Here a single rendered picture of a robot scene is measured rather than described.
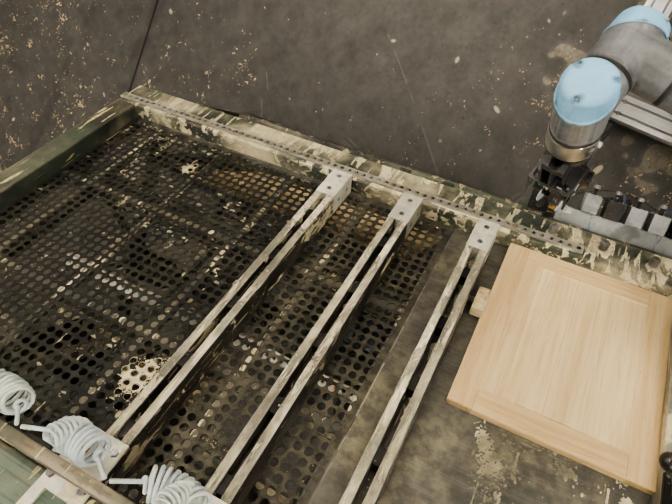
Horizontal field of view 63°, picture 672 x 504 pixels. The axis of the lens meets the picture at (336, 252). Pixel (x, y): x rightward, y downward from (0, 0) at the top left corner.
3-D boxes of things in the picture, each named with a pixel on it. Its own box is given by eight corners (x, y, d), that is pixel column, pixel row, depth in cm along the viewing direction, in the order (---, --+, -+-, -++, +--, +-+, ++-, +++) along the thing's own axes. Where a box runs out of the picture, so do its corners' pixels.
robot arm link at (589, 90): (641, 64, 68) (603, 115, 67) (619, 115, 78) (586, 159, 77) (582, 40, 71) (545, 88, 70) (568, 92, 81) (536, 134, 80)
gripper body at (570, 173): (523, 190, 94) (529, 156, 83) (551, 153, 96) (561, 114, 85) (563, 213, 91) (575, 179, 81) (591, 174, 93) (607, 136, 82)
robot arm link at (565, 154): (566, 97, 81) (618, 120, 78) (561, 114, 85) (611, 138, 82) (537, 134, 80) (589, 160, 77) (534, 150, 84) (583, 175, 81)
